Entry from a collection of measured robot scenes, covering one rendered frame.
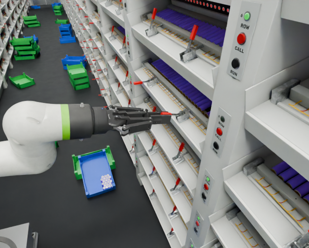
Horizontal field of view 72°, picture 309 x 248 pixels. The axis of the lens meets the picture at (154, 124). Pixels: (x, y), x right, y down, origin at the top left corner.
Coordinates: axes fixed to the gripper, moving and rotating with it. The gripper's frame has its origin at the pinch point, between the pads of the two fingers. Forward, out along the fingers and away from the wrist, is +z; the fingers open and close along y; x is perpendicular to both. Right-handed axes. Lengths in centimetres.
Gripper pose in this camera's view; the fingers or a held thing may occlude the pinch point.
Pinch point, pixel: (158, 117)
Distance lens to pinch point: 66.3
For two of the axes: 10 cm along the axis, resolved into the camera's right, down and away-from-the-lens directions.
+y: 3.8, 5.6, -7.4
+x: 2.0, -8.3, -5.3
